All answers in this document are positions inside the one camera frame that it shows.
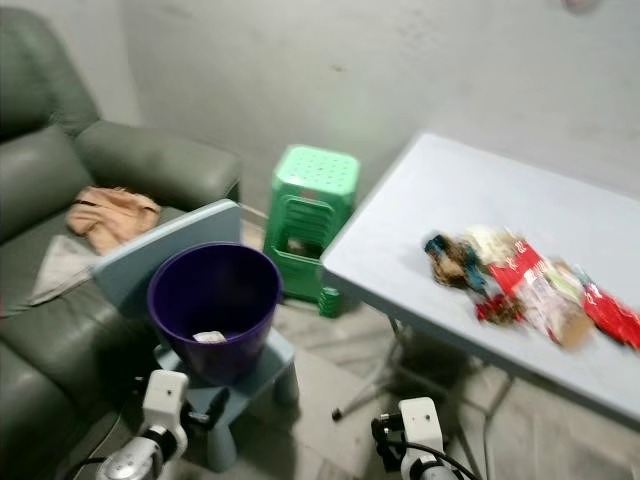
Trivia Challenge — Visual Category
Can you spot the purple plastic rubbish bin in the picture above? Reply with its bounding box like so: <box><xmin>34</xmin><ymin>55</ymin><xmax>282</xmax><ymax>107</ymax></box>
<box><xmin>147</xmin><ymin>242</ymin><xmax>282</xmax><ymax>386</ymax></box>

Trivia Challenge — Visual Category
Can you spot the grey-green leather sofa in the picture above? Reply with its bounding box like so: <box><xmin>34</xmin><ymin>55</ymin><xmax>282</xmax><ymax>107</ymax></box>
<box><xmin>0</xmin><ymin>8</ymin><xmax>241</xmax><ymax>480</ymax></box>

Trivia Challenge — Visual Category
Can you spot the small blue plastic chair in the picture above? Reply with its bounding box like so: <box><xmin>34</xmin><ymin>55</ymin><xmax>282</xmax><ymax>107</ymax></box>
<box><xmin>92</xmin><ymin>198</ymin><xmax>301</xmax><ymax>473</ymax></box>

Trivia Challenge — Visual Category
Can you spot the dark brown snack wrapper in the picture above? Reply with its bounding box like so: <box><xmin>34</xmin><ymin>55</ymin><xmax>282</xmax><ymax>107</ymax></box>
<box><xmin>423</xmin><ymin>232</ymin><xmax>483</xmax><ymax>291</ymax></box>

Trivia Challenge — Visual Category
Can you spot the white flat cloth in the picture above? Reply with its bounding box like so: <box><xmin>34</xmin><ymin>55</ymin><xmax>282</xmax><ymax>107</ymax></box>
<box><xmin>28</xmin><ymin>235</ymin><xmax>103</xmax><ymax>306</ymax></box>

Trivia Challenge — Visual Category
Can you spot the red printed snack packet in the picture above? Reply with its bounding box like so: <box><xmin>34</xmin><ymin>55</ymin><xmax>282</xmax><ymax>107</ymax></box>
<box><xmin>477</xmin><ymin>250</ymin><xmax>553</xmax><ymax>323</ymax></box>

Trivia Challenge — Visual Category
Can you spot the clear beige snack packet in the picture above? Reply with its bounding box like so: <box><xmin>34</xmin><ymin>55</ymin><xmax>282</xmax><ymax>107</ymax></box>
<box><xmin>525</xmin><ymin>270</ymin><xmax>597</xmax><ymax>351</ymax></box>

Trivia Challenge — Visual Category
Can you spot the peach crumpled cloth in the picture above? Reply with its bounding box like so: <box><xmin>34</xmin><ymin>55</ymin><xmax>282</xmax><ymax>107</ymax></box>
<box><xmin>66</xmin><ymin>186</ymin><xmax>161</xmax><ymax>256</ymax></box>

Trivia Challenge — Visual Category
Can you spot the whitish crumpled wrapper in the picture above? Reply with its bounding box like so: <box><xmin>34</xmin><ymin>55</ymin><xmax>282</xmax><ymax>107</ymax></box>
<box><xmin>465</xmin><ymin>228</ymin><xmax>527</xmax><ymax>264</ymax></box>

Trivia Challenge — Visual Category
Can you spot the small red foil packet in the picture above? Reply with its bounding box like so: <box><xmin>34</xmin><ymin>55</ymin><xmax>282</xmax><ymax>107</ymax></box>
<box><xmin>580</xmin><ymin>283</ymin><xmax>640</xmax><ymax>349</ymax></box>

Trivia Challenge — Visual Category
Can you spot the light blue folding table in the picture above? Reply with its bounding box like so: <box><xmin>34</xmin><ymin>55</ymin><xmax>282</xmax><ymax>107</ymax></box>
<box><xmin>320</xmin><ymin>132</ymin><xmax>640</xmax><ymax>480</ymax></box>

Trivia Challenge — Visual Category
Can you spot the green plastic stool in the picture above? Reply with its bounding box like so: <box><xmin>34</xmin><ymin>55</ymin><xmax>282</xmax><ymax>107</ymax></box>
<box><xmin>263</xmin><ymin>145</ymin><xmax>361</xmax><ymax>319</ymax></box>

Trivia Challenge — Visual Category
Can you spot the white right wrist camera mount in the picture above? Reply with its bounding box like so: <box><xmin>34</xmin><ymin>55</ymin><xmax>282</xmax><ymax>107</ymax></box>
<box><xmin>398</xmin><ymin>397</ymin><xmax>446</xmax><ymax>461</ymax></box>

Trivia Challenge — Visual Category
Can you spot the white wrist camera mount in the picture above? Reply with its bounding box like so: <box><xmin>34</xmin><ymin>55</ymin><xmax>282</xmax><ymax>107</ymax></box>
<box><xmin>142</xmin><ymin>370</ymin><xmax>189</xmax><ymax>436</ymax></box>
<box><xmin>398</xmin><ymin>397</ymin><xmax>446</xmax><ymax>461</ymax></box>

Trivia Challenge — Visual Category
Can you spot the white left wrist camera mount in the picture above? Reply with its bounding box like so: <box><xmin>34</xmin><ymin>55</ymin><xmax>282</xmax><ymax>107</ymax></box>
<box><xmin>142</xmin><ymin>370</ymin><xmax>189</xmax><ymax>436</ymax></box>

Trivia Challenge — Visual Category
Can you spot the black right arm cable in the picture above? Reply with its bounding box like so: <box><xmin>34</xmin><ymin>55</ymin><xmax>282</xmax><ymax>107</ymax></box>
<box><xmin>430</xmin><ymin>440</ymin><xmax>486</xmax><ymax>480</ymax></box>

